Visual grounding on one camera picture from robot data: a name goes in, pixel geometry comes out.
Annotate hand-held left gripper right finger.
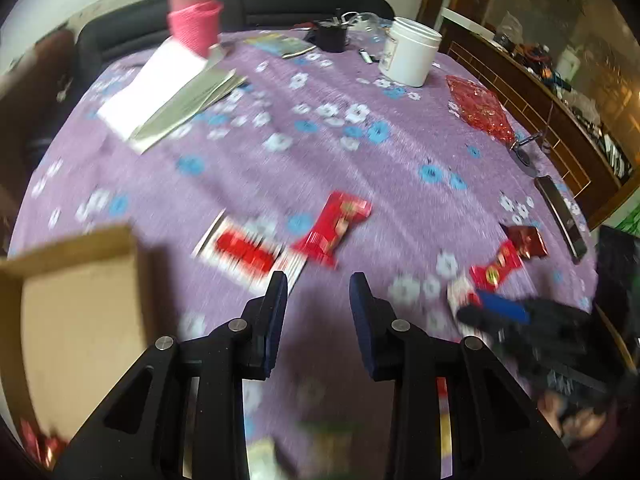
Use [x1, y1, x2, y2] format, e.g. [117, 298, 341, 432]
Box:
[349, 272, 578, 480]

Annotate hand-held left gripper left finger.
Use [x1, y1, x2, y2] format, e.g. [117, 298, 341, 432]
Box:
[52, 270, 290, 480]

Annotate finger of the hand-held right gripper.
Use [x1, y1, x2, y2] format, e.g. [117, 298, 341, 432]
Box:
[456, 306, 506, 343]
[474, 289, 533, 325]

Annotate small white red packet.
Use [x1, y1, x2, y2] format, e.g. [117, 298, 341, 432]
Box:
[446, 277, 483, 321]

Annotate small red candy packet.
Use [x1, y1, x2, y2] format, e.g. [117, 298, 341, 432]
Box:
[470, 240, 523, 293]

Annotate white red snack packet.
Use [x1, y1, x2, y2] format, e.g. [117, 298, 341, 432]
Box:
[192, 210, 308, 296]

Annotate dark red foil packet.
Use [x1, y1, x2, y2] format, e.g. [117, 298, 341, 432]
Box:
[505, 225, 548, 261]

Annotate long red snack packet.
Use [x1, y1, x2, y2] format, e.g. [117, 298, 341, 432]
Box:
[290, 191, 373, 270]

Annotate cardboard box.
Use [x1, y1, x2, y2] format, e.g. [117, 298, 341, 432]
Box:
[0, 225, 166, 461]

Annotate red foil snack packet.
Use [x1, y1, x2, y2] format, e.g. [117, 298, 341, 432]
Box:
[20, 420, 68, 467]

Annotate person's right hand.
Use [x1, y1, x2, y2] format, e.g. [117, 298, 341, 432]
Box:
[540, 391, 617, 443]

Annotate black phone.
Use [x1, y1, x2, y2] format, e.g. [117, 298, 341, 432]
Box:
[534, 175, 588, 263]

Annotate eyeglasses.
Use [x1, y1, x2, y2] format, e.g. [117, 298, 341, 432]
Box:
[510, 132, 548, 178]

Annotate red mesh bag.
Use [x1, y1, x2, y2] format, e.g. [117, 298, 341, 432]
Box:
[445, 75, 518, 143]

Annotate wooden cabinet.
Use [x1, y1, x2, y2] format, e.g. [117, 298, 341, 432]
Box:
[417, 0, 640, 231]

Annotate white papers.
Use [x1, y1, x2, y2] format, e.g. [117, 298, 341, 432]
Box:
[127, 45, 248, 156]

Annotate white plastic jar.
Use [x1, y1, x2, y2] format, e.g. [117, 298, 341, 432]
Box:
[378, 16, 443, 87]

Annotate black pouch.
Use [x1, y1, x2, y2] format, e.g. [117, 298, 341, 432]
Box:
[306, 19, 348, 53]

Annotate clear plastic bottle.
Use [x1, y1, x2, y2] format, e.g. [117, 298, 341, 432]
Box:
[345, 10, 396, 32]

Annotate pink water bottle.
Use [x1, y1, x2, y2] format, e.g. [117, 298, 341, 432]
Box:
[166, 0, 224, 58]

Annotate black leather sofa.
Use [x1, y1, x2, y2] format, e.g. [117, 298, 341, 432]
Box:
[75, 0, 396, 68]

